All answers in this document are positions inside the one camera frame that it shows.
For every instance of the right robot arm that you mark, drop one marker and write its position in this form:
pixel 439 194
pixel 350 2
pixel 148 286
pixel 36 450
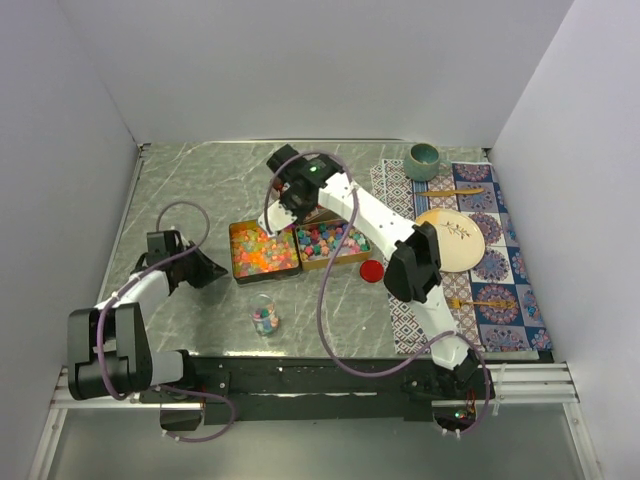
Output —
pixel 411 251

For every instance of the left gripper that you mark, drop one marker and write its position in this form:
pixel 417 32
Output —
pixel 208 270

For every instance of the gold fork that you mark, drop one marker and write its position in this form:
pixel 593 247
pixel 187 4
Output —
pixel 457 303

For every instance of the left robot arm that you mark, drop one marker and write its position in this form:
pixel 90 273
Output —
pixel 108 351

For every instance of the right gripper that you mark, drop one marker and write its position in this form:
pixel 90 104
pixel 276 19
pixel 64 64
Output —
pixel 300 216

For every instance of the glass jar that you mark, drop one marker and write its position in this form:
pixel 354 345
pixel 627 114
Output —
pixel 263 314

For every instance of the red jar lid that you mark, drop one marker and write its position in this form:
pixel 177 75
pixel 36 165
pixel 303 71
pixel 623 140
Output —
pixel 372 271

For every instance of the pastel star candy tin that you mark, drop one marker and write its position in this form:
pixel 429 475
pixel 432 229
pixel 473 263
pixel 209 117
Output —
pixel 317 242

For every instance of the teal ceramic mug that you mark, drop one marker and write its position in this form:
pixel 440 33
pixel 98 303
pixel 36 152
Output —
pixel 423 162

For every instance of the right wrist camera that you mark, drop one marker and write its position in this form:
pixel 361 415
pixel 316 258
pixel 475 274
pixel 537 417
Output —
pixel 275 219

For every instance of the translucent star candy tin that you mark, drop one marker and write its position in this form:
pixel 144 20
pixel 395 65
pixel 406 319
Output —
pixel 257 257

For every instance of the yellow cream plate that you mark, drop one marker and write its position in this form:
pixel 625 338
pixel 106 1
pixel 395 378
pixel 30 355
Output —
pixel 460 240

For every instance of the patterned placemat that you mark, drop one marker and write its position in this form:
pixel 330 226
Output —
pixel 483 269

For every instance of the lollipop tin box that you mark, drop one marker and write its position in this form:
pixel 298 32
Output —
pixel 319 214

